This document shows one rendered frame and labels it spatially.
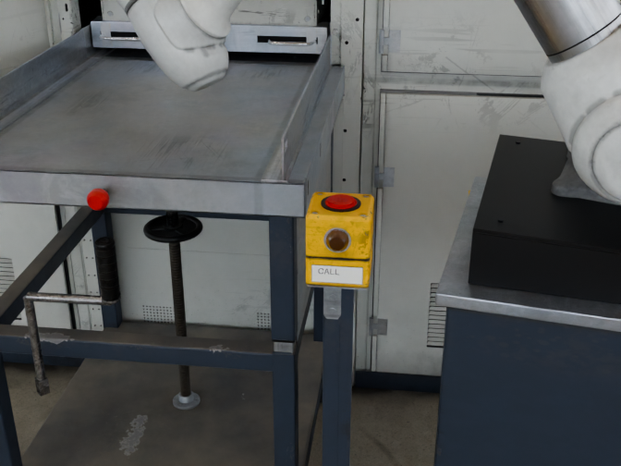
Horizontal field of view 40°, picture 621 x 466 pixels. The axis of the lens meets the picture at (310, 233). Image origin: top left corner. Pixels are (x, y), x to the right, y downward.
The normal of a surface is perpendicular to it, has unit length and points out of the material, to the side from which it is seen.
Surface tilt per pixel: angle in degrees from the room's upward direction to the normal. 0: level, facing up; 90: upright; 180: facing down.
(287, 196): 90
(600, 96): 85
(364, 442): 0
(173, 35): 79
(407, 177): 90
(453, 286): 0
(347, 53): 90
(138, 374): 0
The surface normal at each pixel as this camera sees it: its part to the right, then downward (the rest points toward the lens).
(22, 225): -0.12, 0.43
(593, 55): -0.55, -0.22
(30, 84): 0.99, 0.05
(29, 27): 0.86, 0.21
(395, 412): 0.00, -0.90
